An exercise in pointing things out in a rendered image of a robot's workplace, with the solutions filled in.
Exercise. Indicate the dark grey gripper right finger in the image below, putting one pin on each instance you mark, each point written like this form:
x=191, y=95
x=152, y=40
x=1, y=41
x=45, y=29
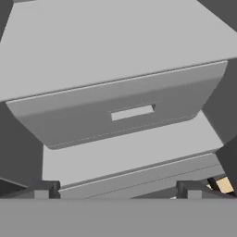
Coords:
x=181, y=190

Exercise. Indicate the tan and black block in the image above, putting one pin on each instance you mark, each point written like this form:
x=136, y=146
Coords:
x=223, y=185

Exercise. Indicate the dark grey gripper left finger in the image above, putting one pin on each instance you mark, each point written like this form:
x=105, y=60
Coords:
x=55, y=189

